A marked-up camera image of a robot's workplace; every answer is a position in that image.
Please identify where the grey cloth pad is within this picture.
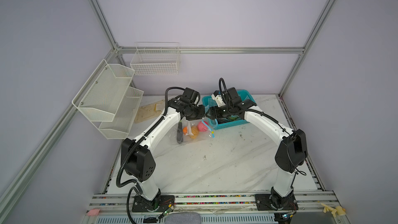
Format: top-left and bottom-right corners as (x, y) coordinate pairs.
(165, 213), (202, 224)

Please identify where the yellow plastic clip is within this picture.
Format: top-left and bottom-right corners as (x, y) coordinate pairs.
(320, 203), (346, 217)

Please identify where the pink toy fruit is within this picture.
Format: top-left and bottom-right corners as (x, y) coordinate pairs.
(197, 121), (209, 132)

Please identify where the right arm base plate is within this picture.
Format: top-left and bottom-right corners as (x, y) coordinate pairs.
(255, 193), (299, 211)

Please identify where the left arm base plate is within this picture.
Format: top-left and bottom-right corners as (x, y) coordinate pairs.
(131, 195), (175, 213)

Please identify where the teal plastic basket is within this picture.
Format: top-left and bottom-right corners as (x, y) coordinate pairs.
(202, 88), (255, 130)

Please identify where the white mesh upper shelf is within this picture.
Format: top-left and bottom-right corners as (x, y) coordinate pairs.
(72, 60), (135, 122)

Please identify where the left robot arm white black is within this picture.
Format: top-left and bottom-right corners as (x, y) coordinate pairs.
(116, 87), (204, 201)

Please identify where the clear zip top bag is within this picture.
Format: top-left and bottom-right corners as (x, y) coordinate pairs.
(166, 119), (215, 145)

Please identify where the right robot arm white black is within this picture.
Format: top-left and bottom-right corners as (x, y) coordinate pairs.
(205, 88), (307, 210)

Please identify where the yellow toy mango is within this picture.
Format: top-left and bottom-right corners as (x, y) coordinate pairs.
(189, 126), (200, 140)

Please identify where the white wire wall basket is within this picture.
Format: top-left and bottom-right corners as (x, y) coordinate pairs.
(130, 42), (180, 76)

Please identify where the white mesh lower shelf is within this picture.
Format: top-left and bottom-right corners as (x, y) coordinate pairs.
(99, 87), (144, 140)

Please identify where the pink eraser block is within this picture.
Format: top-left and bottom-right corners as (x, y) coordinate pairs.
(86, 208), (100, 216)

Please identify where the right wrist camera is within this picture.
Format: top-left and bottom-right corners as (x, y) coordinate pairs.
(211, 91), (226, 107)

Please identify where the white mesh shelf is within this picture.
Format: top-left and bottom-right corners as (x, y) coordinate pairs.
(72, 60), (135, 122)
(99, 87), (144, 140)

